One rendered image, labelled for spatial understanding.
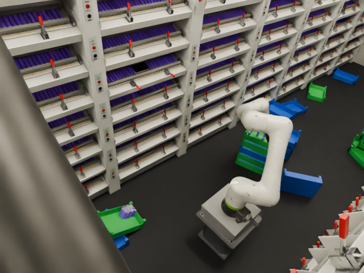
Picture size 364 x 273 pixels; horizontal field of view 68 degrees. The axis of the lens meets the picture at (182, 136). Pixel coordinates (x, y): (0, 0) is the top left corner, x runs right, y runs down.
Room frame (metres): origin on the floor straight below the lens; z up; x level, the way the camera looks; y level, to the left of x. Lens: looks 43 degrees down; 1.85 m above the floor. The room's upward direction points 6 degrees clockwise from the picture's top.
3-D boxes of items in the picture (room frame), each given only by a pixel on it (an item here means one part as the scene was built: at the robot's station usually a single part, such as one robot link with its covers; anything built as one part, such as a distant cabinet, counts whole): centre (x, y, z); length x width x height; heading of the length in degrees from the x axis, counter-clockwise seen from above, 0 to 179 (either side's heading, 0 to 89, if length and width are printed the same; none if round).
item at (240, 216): (0.94, -0.40, 0.42); 0.26 x 0.15 x 0.06; 42
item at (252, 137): (1.74, -0.69, 0.36); 0.30 x 0.20 x 0.08; 65
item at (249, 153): (1.74, -0.69, 0.20); 0.30 x 0.20 x 0.08; 65
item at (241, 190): (0.98, -0.38, 0.54); 0.16 x 0.13 x 0.19; 84
